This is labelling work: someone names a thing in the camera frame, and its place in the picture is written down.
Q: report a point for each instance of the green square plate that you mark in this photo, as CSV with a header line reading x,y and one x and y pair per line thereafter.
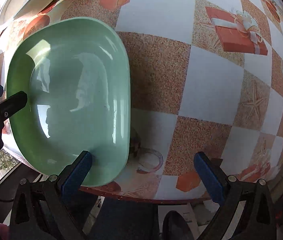
x,y
76,75

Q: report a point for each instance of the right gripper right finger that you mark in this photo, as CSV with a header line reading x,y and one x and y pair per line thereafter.
x,y
257,220

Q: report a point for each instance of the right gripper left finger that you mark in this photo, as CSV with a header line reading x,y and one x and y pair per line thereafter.
x,y
59,191

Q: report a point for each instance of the patterned tablecloth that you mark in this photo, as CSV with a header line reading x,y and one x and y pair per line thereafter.
x,y
205,75

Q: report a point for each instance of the white paper bowl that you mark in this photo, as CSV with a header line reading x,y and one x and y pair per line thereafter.
x,y
24,0

